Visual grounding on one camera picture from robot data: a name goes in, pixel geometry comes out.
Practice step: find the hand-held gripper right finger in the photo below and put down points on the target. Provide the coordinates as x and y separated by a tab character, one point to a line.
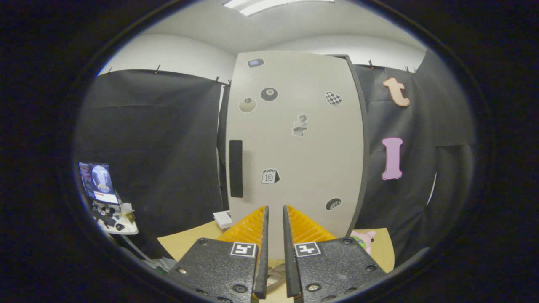
289	252

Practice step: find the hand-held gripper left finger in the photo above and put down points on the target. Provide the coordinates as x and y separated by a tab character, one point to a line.
263	252

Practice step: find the brown fuzzy slipper shoe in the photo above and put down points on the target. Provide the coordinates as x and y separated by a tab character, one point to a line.
276	277

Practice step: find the light grey shoe cabinet door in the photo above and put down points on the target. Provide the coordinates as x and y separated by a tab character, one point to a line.
303	160

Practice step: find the dark grey shoe cabinet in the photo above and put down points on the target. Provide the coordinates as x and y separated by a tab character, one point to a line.
366	126

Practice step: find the stack of books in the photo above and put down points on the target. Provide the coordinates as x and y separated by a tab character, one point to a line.
222	219

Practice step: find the pink and green plush toy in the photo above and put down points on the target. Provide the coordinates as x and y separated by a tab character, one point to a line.
364	240

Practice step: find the black backdrop cloth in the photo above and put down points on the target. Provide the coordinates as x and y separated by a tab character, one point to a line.
160	147

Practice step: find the long ceiling light panel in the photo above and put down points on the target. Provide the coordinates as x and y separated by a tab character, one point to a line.
273	5

